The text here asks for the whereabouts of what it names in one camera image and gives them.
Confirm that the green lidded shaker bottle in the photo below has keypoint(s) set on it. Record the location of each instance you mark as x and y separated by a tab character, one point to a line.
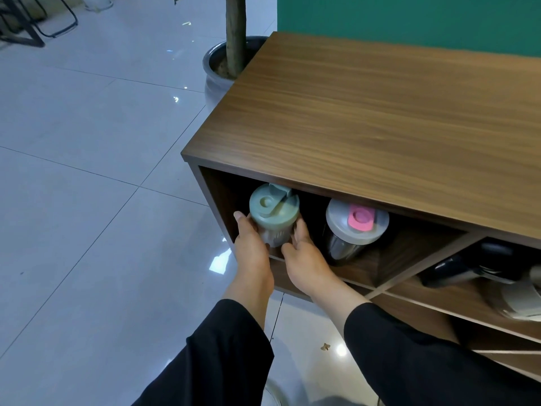
274	215

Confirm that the person's right hand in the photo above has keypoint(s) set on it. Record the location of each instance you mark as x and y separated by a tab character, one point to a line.
307	266

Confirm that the wooden shelf cabinet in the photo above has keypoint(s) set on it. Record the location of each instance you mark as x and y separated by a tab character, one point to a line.
380	164

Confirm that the person's right thumb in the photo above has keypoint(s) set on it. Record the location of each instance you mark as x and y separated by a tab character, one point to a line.
288	251

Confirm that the pink lidded shaker bottle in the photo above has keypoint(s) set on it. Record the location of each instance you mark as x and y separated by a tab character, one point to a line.
353	230

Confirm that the grey ceramic plant pot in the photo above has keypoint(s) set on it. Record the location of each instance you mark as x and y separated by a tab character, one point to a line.
219	67

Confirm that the person's left thumb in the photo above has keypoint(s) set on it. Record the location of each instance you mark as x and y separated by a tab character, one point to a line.
241	220

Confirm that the black appliance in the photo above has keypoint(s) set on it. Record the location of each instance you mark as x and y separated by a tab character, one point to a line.
473	262

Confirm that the person's left forearm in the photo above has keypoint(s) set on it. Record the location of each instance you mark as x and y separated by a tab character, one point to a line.
219	346

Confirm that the white appliance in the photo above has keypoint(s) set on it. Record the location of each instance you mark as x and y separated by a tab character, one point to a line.
522	298

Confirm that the person's left hand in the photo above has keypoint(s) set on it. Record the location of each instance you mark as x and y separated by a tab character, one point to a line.
252	254

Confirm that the person's right forearm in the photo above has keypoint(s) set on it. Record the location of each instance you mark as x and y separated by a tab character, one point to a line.
405	350

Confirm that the brown plant trunk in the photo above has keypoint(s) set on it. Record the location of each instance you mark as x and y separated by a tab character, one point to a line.
236	33

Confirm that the black metal chair frame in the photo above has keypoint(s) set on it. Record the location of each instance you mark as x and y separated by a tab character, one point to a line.
34	18

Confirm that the white round base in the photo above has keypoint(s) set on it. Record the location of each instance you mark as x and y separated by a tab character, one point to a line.
97	2

